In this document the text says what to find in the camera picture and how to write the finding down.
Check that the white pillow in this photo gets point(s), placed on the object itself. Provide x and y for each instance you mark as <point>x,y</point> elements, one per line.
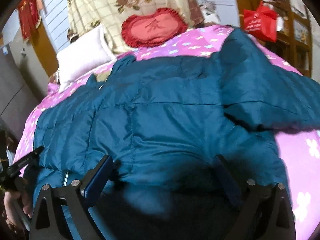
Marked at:
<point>86,53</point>

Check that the wooden shelf chair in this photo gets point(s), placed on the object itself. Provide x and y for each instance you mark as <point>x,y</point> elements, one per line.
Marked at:
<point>294,35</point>

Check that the red heart-shaped cushion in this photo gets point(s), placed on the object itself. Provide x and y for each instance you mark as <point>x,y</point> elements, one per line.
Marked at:
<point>154,29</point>

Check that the pink floral bed sheet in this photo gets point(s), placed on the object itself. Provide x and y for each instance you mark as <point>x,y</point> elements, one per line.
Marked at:
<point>300,151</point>

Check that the person's left hand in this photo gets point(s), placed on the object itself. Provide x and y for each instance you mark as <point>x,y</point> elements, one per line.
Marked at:
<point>18,208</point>

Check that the grey wardrobe cabinet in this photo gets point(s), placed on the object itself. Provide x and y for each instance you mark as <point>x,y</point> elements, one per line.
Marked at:
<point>17,100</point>

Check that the teal quilted down jacket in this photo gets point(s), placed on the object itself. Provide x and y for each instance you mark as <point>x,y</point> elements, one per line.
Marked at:
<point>165,121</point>

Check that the cream floral folded quilt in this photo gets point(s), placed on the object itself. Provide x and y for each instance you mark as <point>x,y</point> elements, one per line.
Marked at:
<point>100,21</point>

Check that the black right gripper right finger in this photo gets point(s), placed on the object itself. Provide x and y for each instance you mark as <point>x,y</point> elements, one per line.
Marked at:
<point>265,212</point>

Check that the red plastic bag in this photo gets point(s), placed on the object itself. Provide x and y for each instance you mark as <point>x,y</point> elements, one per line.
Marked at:
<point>262,23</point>

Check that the red chinese knot decoration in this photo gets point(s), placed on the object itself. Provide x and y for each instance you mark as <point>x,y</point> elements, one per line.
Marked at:
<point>29,17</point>

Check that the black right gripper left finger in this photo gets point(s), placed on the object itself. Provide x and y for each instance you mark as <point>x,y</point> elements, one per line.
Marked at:
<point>49,222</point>

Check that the wooden bed headboard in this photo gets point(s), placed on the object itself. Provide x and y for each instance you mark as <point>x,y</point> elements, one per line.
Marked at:
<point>51,36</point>

